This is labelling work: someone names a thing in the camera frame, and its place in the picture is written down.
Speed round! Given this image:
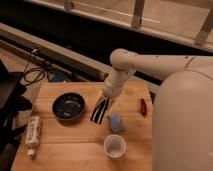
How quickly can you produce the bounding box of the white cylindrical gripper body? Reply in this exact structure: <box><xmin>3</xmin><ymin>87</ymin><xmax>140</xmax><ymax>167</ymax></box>
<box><xmin>102</xmin><ymin>68</ymin><xmax>129</xmax><ymax>98</ymax></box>

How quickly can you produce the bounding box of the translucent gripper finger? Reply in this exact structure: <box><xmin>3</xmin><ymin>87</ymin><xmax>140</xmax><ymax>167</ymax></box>
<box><xmin>106</xmin><ymin>98</ymin><xmax>115</xmax><ymax>110</ymax></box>
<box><xmin>95</xmin><ymin>93</ymin><xmax>107</xmax><ymax>108</ymax></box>

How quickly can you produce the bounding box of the black white striped eraser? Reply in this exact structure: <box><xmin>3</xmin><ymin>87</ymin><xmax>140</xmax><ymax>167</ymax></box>
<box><xmin>90</xmin><ymin>96</ymin><xmax>109</xmax><ymax>124</ymax></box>

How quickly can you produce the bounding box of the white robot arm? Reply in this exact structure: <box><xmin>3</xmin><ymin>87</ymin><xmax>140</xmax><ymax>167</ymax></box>
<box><xmin>101</xmin><ymin>49</ymin><xmax>213</xmax><ymax>171</ymax></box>

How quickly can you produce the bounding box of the small red brown object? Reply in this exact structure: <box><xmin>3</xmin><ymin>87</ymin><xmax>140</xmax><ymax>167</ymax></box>
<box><xmin>141</xmin><ymin>98</ymin><xmax>147</xmax><ymax>118</ymax></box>

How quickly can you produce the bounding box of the black round bowl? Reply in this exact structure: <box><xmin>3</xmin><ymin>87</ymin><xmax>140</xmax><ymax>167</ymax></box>
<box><xmin>52</xmin><ymin>92</ymin><xmax>86</xmax><ymax>121</ymax></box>

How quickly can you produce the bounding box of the white plastic cup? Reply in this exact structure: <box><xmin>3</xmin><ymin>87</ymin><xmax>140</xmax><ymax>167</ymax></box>
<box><xmin>103</xmin><ymin>134</ymin><xmax>127</xmax><ymax>159</ymax></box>

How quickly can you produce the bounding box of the blue object behind table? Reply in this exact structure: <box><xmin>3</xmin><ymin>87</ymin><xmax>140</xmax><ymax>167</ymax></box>
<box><xmin>50</xmin><ymin>72</ymin><xmax>65</xmax><ymax>82</ymax></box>

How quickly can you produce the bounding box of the white toothpaste tube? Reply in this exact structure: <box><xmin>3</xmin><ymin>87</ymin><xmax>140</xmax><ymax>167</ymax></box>
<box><xmin>25</xmin><ymin>116</ymin><xmax>42</xmax><ymax>158</ymax></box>

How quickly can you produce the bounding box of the black bag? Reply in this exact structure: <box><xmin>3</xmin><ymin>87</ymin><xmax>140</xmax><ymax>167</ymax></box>
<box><xmin>0</xmin><ymin>60</ymin><xmax>32</xmax><ymax>171</ymax></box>

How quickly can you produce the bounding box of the black cable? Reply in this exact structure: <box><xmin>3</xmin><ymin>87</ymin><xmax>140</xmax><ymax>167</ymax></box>
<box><xmin>20</xmin><ymin>46</ymin><xmax>54</xmax><ymax>87</ymax></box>

